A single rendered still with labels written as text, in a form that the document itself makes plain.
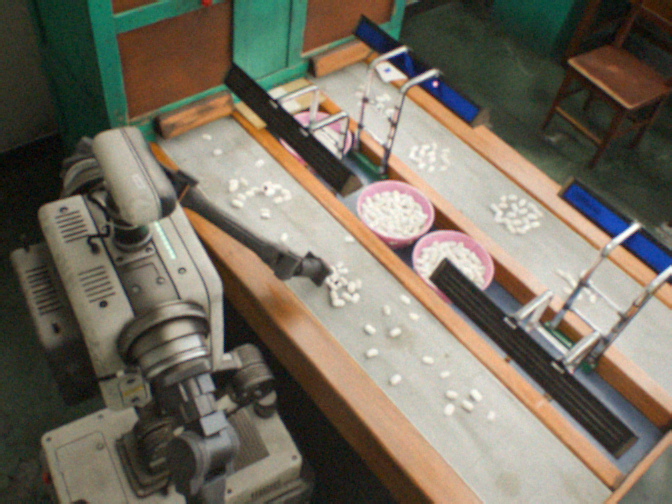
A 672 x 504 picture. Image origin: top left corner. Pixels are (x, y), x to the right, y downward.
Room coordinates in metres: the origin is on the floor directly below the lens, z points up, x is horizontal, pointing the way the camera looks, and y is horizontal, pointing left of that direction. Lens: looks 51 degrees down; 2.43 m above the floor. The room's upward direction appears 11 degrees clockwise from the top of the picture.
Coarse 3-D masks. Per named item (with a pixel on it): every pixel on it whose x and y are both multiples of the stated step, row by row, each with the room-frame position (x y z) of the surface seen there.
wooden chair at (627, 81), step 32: (640, 0) 3.46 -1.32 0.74; (576, 64) 3.20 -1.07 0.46; (608, 64) 3.27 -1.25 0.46; (640, 64) 3.33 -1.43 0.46; (608, 96) 3.00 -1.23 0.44; (640, 96) 3.03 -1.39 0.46; (544, 128) 3.21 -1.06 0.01; (576, 128) 3.08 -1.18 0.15; (608, 128) 2.95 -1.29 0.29; (640, 128) 3.19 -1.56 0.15
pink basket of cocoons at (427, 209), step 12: (372, 192) 1.69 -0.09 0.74; (408, 192) 1.72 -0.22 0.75; (420, 192) 1.71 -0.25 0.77; (360, 204) 1.62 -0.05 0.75; (420, 204) 1.68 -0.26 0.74; (360, 216) 1.54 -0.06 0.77; (432, 216) 1.60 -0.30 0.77; (384, 240) 1.49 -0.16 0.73; (396, 240) 1.48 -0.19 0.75; (408, 240) 1.50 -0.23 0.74
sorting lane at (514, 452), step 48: (192, 144) 1.76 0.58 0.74; (240, 144) 1.80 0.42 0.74; (240, 192) 1.57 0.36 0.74; (288, 240) 1.40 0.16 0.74; (336, 240) 1.44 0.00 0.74; (384, 288) 1.28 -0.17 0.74; (336, 336) 1.07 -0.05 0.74; (384, 336) 1.10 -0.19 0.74; (432, 336) 1.14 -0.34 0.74; (384, 384) 0.94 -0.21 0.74; (432, 384) 0.97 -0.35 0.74; (480, 384) 1.00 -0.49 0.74; (432, 432) 0.83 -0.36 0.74; (480, 432) 0.85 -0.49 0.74; (528, 432) 0.88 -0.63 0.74; (480, 480) 0.72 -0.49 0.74; (528, 480) 0.74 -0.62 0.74; (576, 480) 0.77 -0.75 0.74
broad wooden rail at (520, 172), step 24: (408, 96) 2.26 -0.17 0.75; (456, 120) 2.15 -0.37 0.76; (480, 144) 2.03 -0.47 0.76; (504, 144) 2.06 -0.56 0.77; (504, 168) 1.92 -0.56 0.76; (528, 168) 1.95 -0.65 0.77; (528, 192) 1.83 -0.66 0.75; (552, 192) 1.85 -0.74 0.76; (576, 216) 1.74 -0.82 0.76; (600, 240) 1.65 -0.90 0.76; (624, 264) 1.56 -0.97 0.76
